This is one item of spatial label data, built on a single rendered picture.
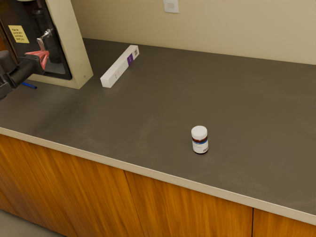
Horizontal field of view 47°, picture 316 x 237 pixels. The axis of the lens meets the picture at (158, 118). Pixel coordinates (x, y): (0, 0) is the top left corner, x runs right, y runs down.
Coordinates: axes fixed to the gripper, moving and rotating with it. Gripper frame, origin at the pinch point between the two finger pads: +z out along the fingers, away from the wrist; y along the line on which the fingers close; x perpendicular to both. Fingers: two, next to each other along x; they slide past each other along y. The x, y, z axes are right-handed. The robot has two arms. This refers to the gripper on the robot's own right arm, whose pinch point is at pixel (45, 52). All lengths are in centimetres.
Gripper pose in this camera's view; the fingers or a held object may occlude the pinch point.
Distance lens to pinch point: 146.9
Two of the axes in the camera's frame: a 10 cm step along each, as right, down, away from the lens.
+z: 4.3, -6.4, 6.3
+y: -8.9, -1.9, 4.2
